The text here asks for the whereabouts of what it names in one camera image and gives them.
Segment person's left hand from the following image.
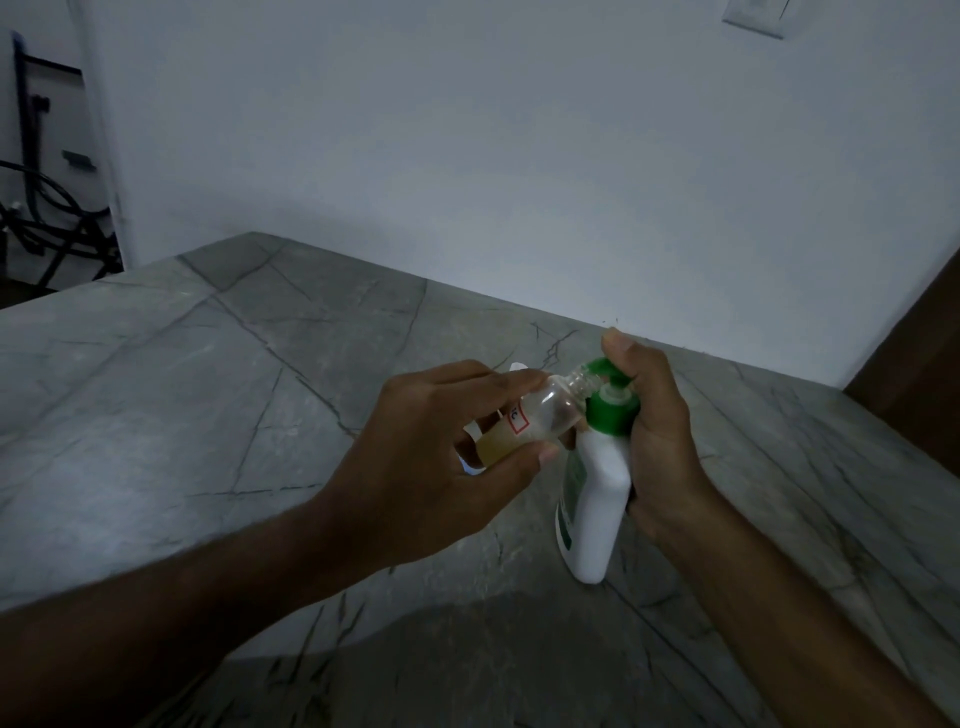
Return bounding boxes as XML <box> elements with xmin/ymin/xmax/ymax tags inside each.
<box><xmin>314</xmin><ymin>359</ymin><xmax>560</xmax><ymax>579</ymax></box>

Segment person's right hand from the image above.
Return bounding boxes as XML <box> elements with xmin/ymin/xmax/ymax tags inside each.
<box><xmin>602</xmin><ymin>327</ymin><xmax>718</xmax><ymax>549</ymax></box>

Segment large white bottle green pump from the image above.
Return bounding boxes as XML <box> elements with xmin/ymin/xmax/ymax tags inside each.
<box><xmin>554</xmin><ymin>357</ymin><xmax>643</xmax><ymax>586</ymax></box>

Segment small clear bottle red label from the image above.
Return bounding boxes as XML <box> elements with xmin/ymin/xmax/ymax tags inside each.
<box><xmin>472</xmin><ymin>368</ymin><xmax>604</xmax><ymax>470</ymax></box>

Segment person's left forearm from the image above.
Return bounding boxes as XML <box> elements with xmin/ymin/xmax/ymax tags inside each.
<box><xmin>0</xmin><ymin>494</ymin><xmax>361</xmax><ymax>728</ymax></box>

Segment person's right forearm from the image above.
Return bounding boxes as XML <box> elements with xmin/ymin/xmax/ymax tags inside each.
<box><xmin>659</xmin><ymin>487</ymin><xmax>950</xmax><ymax>728</ymax></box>

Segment brown wooden door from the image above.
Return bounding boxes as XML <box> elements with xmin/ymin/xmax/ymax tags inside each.
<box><xmin>843</xmin><ymin>247</ymin><xmax>960</xmax><ymax>478</ymax></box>

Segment white wall switch plate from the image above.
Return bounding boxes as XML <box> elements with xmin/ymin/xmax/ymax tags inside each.
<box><xmin>722</xmin><ymin>0</ymin><xmax>793</xmax><ymax>40</ymax></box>

